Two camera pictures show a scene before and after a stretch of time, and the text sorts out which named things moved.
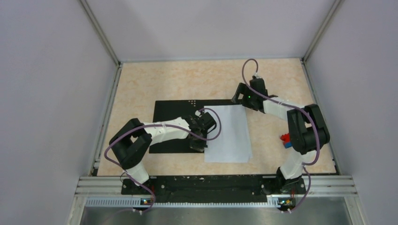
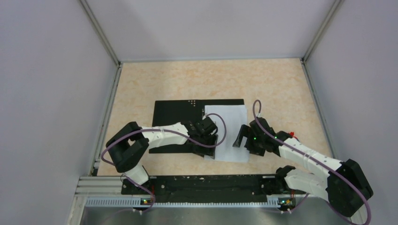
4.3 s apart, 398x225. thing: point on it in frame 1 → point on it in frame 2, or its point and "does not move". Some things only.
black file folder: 167,109 does not move
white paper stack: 233,145 does not move
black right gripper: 243,89 → 247,131
